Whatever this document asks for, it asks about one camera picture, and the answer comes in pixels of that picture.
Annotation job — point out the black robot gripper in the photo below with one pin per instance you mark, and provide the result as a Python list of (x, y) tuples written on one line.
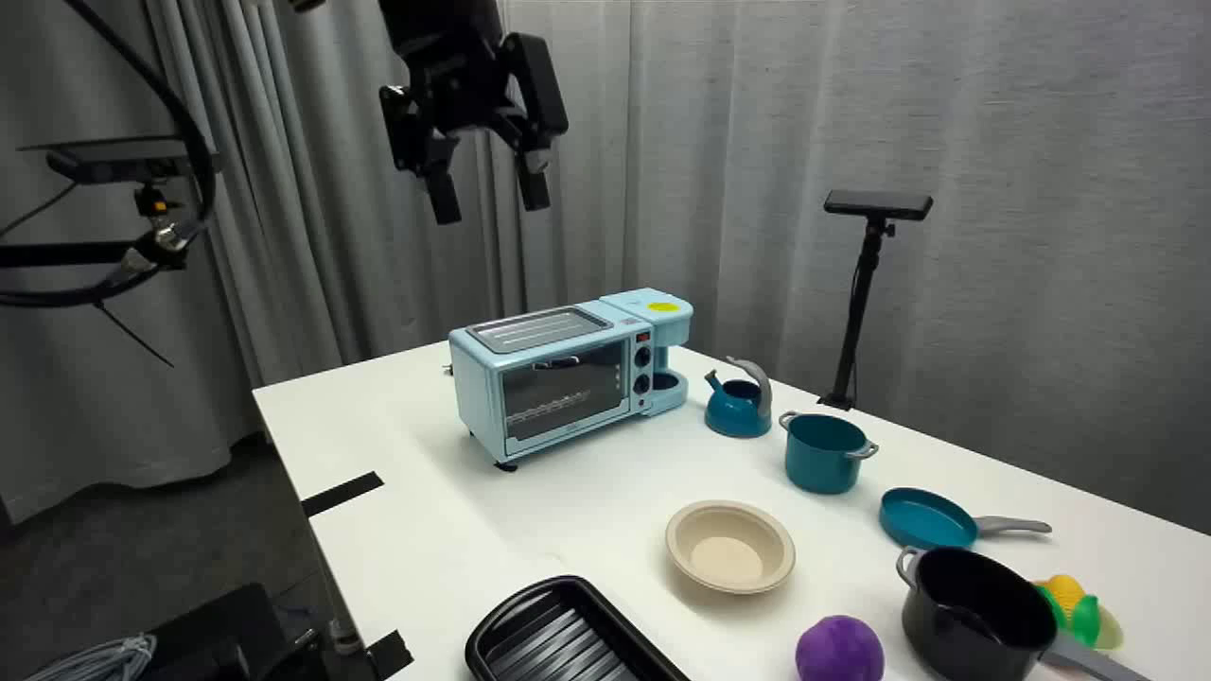
[(446, 61)]

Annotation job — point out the purple plush toy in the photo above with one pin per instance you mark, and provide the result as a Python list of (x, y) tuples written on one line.
[(840, 651)]

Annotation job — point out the teal toy kettle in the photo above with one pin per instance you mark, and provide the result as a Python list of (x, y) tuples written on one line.
[(736, 408)]

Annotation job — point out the teal toy pot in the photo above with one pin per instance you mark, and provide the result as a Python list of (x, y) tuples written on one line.
[(824, 456)]

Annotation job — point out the white bowl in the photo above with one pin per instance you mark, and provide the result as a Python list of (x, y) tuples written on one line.
[(730, 552)]

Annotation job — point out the teal toy frying pan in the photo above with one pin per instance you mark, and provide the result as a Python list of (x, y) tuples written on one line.
[(927, 521)]

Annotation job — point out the yellow and green toy vegetable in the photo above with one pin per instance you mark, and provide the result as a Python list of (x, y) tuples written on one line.
[(1082, 612)]

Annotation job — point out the light blue toaster oven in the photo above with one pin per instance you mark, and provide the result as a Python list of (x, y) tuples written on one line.
[(554, 381)]

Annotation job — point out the black tripod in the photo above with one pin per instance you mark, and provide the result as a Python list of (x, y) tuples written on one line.
[(146, 246)]

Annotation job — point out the black tape strip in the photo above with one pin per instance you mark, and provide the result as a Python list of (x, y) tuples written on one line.
[(344, 494)]

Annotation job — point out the black ridged baking tray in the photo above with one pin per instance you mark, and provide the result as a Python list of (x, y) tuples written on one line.
[(554, 637)]

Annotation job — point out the black table clamp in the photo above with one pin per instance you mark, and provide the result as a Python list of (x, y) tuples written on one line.
[(389, 651)]

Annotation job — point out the grey curtain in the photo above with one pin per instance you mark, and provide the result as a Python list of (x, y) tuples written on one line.
[(1034, 127)]

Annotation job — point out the black equipment box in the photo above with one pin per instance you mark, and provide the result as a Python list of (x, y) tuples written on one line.
[(232, 637)]

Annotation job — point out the black camera bar on tripod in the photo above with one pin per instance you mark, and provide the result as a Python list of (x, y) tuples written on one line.
[(119, 162)]

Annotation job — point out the black camera bar on stand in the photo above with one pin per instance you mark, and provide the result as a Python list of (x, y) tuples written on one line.
[(879, 201)]

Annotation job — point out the black camera stand pole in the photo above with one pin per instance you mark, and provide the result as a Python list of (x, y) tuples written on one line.
[(861, 303)]

